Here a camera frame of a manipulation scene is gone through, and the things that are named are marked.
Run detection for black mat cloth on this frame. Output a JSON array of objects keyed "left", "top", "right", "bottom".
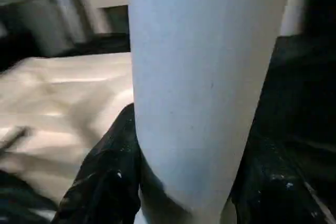
[{"left": 0, "top": 32, "right": 336, "bottom": 224}]

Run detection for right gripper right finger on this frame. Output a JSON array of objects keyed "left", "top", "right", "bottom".
[{"left": 230, "top": 142, "right": 331, "bottom": 224}]

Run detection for white plastic table leg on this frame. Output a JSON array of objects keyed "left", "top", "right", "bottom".
[{"left": 125, "top": 0, "right": 297, "bottom": 224}]

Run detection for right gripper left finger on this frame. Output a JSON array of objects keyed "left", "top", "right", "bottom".
[{"left": 52, "top": 103, "right": 141, "bottom": 224}]

